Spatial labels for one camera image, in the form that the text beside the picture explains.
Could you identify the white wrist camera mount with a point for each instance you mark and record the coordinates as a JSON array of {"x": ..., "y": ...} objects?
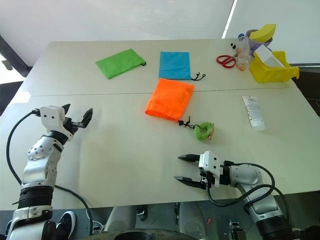
[
  {"x": 212, "y": 162},
  {"x": 51, "y": 117}
]

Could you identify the clear plastic bottle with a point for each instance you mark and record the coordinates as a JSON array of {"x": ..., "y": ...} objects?
[{"x": 243, "y": 50}]

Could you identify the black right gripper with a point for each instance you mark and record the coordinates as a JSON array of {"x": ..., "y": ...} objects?
[{"x": 208, "y": 180}]

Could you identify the white rectangular box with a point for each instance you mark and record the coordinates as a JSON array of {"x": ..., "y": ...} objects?
[{"x": 267, "y": 56}]

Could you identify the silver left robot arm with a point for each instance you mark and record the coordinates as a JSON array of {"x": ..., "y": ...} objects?
[{"x": 37, "y": 170}]

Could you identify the black sneaker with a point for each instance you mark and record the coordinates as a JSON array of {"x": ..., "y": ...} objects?
[{"x": 66, "y": 221}]

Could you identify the yellow plastic bin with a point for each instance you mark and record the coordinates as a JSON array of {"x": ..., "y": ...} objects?
[{"x": 270, "y": 75}]

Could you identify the white cream tube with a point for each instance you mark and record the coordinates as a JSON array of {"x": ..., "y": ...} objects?
[{"x": 253, "y": 112}]

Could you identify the grey rounded shape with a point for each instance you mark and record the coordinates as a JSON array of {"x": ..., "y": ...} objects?
[
  {"x": 191, "y": 220},
  {"x": 120, "y": 220}
]

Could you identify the black metal frame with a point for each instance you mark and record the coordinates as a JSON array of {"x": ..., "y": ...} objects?
[{"x": 12, "y": 57}]

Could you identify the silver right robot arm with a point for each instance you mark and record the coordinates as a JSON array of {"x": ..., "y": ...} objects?
[{"x": 250, "y": 175}]

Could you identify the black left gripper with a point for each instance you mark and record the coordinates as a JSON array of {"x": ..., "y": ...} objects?
[{"x": 69, "y": 127}]

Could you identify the yellow sponge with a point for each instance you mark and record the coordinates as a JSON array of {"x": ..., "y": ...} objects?
[{"x": 265, "y": 32}]

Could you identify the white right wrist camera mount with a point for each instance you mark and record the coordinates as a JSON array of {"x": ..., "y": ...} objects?
[{"x": 212, "y": 162}]

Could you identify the purple plastic bowl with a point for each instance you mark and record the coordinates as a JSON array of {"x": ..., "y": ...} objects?
[{"x": 257, "y": 45}]

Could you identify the white strip light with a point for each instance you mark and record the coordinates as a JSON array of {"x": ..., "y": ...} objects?
[{"x": 230, "y": 18}]

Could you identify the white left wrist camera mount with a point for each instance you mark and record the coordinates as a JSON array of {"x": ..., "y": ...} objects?
[{"x": 51, "y": 117}]

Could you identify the green fluffy scrunchie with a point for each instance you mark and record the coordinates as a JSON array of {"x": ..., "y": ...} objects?
[{"x": 200, "y": 132}]

